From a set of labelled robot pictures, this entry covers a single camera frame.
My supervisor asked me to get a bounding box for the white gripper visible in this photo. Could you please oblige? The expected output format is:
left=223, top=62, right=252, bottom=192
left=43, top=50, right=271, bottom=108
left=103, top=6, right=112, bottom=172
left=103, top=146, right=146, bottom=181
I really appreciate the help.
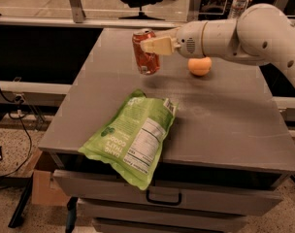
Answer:
left=140, top=20, right=207, bottom=58

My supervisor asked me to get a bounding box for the red coke can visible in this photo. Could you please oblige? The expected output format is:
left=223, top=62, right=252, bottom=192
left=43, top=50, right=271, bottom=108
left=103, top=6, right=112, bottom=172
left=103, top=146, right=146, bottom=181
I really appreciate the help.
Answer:
left=132, top=28, right=160, bottom=75

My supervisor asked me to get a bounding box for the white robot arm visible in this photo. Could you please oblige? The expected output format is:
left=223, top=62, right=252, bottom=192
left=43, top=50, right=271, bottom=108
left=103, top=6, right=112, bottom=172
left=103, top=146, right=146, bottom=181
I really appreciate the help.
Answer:
left=140, top=4, right=295, bottom=87

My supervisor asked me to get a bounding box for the orange fruit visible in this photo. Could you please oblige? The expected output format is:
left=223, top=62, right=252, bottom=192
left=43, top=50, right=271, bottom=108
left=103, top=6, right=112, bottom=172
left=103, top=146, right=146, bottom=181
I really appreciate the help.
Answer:
left=188, top=57, right=212, bottom=77

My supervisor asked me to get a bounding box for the clear plastic water bottle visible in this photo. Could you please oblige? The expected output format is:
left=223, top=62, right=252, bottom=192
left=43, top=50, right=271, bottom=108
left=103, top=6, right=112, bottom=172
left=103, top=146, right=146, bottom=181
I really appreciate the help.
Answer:
left=228, top=0, right=248, bottom=19

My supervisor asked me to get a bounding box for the green snack bag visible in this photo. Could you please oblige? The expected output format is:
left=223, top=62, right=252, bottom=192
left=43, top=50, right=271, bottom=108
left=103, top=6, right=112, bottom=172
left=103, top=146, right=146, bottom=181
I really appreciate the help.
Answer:
left=79, top=89, right=177, bottom=190

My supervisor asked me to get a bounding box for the grey top drawer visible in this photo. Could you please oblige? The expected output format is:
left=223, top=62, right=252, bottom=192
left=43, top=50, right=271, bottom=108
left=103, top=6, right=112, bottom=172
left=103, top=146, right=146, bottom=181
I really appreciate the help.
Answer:
left=53, top=170, right=281, bottom=216

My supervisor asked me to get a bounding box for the grey drawer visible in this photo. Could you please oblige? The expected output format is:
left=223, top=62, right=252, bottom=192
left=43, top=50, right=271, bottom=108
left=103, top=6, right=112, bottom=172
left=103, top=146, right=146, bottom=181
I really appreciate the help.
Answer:
left=78, top=199, right=246, bottom=232
left=53, top=170, right=281, bottom=216
left=92, top=218, right=222, bottom=233

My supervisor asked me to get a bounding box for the cardboard box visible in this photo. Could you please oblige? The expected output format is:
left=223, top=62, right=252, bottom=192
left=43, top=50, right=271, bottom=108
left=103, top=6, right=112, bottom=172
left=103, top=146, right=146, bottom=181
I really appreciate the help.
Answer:
left=23, top=149, right=70, bottom=207

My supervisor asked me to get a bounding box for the black drawer handle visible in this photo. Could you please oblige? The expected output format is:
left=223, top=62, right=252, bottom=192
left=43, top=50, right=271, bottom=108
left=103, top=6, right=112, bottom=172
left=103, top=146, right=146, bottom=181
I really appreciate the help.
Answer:
left=146, top=190, right=182, bottom=206

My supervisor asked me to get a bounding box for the black cable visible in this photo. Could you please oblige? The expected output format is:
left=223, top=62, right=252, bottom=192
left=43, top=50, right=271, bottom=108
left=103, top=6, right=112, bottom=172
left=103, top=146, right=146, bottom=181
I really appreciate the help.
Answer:
left=0, top=13, right=33, bottom=180

